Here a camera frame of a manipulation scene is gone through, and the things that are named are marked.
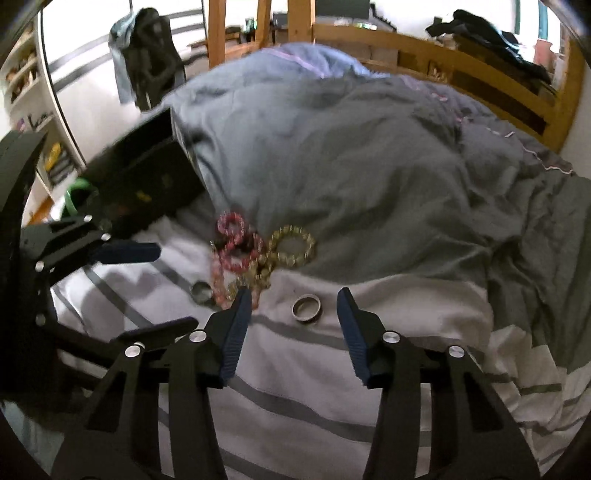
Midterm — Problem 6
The wooden bed frame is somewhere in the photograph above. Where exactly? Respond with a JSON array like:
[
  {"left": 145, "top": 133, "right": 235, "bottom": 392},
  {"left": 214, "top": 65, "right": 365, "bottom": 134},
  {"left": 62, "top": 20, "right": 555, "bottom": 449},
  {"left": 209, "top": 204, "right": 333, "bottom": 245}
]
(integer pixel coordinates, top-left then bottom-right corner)
[{"left": 207, "top": 0, "right": 585, "bottom": 154}]

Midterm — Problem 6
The white grey striped bed sheet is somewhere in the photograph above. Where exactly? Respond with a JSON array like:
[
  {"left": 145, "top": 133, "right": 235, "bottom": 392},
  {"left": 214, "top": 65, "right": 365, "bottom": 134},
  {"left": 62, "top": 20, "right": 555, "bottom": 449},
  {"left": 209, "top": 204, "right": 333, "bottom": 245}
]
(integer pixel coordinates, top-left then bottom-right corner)
[{"left": 50, "top": 191, "right": 591, "bottom": 480}]

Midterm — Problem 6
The small gold bead bracelet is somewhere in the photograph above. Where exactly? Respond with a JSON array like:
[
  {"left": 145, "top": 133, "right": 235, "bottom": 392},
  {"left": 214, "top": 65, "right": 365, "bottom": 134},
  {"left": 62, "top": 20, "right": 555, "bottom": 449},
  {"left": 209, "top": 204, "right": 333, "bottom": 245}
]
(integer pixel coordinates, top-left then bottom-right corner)
[{"left": 238, "top": 257, "right": 274, "bottom": 298}]

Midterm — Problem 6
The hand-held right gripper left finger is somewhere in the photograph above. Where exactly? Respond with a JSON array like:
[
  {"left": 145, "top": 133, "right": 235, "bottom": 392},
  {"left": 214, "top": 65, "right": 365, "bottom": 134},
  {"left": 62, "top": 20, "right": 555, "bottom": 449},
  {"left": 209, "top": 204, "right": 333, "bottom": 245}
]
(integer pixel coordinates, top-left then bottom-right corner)
[{"left": 50, "top": 288, "right": 254, "bottom": 480}]

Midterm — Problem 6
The green round object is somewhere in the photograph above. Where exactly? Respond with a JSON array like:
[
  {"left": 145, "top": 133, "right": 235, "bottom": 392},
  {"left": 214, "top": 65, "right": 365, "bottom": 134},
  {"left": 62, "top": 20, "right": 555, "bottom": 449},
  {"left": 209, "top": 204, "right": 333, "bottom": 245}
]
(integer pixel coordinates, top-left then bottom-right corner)
[{"left": 64, "top": 178, "right": 100, "bottom": 219}]

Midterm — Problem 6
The black clothes pile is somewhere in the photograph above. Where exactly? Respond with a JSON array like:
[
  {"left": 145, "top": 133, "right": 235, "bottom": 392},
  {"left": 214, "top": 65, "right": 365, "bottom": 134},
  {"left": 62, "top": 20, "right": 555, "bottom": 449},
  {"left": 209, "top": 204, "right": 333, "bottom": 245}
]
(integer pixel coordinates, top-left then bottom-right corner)
[{"left": 425, "top": 8, "right": 553, "bottom": 85}]

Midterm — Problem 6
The black hanging jacket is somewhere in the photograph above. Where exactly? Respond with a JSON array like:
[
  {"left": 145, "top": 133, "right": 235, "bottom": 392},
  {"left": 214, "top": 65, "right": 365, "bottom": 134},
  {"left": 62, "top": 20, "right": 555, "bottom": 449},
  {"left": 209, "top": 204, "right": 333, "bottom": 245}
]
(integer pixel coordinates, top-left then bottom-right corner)
[{"left": 124, "top": 7, "right": 186, "bottom": 112}]

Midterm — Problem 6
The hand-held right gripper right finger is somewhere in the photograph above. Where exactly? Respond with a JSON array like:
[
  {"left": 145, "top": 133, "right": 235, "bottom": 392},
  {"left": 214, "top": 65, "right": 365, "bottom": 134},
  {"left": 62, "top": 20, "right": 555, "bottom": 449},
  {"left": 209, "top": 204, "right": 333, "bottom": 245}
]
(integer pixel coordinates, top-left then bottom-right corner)
[{"left": 336, "top": 287, "right": 541, "bottom": 480}]

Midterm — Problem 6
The white shelf unit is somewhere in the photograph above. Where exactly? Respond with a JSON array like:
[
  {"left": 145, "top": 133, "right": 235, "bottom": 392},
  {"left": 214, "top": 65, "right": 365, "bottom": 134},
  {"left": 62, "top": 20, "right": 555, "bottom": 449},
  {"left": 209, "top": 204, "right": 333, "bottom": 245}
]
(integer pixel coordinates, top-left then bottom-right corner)
[{"left": 0, "top": 21, "right": 89, "bottom": 204}]

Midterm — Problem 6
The pale pink bead bracelet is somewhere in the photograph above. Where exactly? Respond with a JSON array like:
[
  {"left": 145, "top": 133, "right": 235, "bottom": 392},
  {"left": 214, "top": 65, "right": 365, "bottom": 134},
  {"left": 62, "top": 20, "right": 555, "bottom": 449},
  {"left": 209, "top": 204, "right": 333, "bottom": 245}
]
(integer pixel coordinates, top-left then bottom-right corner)
[{"left": 209, "top": 262, "right": 242, "bottom": 310}]

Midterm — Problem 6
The white wardrobe door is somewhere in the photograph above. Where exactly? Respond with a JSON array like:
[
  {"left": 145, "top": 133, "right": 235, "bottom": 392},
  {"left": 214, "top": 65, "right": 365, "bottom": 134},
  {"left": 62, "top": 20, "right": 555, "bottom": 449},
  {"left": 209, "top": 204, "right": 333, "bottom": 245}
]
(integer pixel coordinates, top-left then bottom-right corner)
[{"left": 39, "top": 0, "right": 211, "bottom": 171}]

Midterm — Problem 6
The grey duvet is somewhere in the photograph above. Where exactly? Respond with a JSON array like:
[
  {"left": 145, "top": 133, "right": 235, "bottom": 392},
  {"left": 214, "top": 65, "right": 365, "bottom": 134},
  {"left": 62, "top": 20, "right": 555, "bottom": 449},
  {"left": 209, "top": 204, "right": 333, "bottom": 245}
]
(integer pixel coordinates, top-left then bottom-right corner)
[{"left": 161, "top": 41, "right": 591, "bottom": 388}]

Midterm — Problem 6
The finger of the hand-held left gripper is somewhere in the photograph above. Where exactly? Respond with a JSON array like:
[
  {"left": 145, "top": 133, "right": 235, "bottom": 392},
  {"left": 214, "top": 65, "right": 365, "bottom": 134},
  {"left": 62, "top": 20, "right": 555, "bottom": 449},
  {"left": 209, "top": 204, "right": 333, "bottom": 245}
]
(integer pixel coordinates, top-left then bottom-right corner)
[
  {"left": 23, "top": 215, "right": 162, "bottom": 280},
  {"left": 44, "top": 316, "right": 199, "bottom": 370}
]

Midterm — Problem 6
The black jewelry box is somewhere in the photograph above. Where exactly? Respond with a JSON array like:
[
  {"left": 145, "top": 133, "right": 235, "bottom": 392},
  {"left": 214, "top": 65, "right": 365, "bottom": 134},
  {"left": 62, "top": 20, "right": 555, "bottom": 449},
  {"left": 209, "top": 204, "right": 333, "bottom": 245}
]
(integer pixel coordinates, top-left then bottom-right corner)
[{"left": 82, "top": 107, "right": 214, "bottom": 240}]

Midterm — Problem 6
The wide silver ring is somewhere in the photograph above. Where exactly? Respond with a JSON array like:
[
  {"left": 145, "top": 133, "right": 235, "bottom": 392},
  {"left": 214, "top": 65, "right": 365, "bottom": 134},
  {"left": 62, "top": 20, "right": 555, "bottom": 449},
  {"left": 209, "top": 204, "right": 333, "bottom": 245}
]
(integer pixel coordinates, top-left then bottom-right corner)
[{"left": 189, "top": 281, "right": 216, "bottom": 305}]

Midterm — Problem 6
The light blue hanging shirt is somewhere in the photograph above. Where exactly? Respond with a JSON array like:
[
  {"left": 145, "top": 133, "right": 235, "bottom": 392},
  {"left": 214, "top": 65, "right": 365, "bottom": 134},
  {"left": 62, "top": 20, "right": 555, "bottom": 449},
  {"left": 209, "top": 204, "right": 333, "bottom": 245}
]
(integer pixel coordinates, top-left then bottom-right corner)
[{"left": 108, "top": 13, "right": 140, "bottom": 105}]

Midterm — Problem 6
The red bead bracelet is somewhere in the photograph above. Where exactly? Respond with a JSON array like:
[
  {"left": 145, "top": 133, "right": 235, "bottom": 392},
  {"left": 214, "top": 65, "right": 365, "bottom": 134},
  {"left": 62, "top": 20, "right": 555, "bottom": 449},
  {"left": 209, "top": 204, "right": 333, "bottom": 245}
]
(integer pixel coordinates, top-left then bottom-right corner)
[{"left": 220, "top": 233, "right": 265, "bottom": 274}]

